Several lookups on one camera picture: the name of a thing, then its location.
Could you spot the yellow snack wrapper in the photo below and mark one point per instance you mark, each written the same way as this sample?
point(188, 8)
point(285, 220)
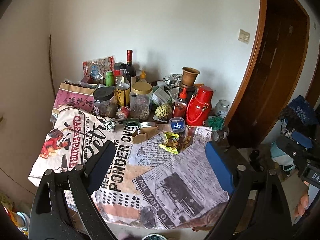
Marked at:
point(172, 143)

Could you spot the brown bottle yellow label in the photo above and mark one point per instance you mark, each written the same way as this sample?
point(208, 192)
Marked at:
point(123, 90)

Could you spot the dark wooden door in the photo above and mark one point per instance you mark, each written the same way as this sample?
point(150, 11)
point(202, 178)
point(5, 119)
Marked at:
point(275, 67)
point(315, 85)

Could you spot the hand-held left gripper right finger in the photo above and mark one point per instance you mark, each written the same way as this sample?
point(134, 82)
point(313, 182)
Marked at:
point(220, 167)

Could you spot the dark wine bottle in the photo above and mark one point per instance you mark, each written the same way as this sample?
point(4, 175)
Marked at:
point(130, 70)

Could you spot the crumpled foil ball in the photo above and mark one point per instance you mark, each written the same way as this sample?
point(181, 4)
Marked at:
point(110, 125)

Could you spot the green glass jar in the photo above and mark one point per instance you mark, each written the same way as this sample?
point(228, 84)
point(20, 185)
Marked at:
point(132, 123)

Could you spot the green plastic bag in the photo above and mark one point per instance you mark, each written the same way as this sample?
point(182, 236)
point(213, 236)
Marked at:
point(215, 122)

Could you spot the printed tablecloth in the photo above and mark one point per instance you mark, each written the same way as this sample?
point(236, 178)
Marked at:
point(150, 160)

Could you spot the person's right hand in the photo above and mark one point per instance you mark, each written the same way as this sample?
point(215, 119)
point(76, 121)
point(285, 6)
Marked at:
point(302, 202)

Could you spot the glass jar white lid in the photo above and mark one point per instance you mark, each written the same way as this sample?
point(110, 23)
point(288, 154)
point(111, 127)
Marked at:
point(222, 106)

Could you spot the white green packet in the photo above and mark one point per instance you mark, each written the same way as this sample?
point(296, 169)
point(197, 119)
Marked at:
point(161, 95)

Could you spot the clear bag of nuts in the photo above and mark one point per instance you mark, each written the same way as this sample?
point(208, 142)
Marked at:
point(100, 66)

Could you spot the green bottle white cap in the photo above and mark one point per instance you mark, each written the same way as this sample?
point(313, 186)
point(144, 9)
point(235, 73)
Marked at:
point(109, 80)

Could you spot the light blue cloth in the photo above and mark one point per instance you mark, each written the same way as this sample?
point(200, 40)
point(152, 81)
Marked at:
point(277, 152)

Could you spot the green custard apple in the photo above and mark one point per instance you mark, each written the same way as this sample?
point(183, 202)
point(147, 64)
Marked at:
point(163, 112)

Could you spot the dark metal can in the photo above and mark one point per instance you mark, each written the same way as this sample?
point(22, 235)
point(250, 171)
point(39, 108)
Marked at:
point(220, 135)

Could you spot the torn cardboard piece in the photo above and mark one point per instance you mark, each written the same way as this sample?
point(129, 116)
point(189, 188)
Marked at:
point(143, 136)

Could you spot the wall light switch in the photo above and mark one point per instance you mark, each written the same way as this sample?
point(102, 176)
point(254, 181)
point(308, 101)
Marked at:
point(243, 36)

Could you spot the brown ceramic vase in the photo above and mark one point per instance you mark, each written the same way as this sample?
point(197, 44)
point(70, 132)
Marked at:
point(190, 77)

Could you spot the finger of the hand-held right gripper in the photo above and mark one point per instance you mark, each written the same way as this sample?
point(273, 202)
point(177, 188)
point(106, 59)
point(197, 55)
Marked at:
point(302, 138)
point(255, 158)

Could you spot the blue lid container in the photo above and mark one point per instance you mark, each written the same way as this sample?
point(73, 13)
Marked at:
point(177, 126)

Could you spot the red sauce squeeze bottle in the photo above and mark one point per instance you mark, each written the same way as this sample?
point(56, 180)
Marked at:
point(179, 107)

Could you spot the clear jar gold lid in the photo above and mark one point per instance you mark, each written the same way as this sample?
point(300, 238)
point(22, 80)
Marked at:
point(141, 102)

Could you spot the silver foil bag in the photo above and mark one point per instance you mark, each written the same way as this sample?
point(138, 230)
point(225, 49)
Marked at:
point(173, 80)

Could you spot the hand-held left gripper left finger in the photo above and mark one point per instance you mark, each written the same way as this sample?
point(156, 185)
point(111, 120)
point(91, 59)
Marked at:
point(100, 165)

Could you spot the small red can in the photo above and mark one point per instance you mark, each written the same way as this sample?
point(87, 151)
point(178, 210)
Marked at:
point(123, 112)

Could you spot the blue patterned cloth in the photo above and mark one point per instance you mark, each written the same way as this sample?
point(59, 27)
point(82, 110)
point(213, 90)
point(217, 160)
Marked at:
point(300, 110)

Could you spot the pink paper bag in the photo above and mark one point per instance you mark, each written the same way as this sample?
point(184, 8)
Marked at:
point(72, 96)

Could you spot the clear jar black lid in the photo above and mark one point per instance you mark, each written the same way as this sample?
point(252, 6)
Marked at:
point(105, 103)

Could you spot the red thermos flask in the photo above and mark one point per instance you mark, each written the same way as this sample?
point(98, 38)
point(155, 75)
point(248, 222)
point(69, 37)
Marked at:
point(200, 105)

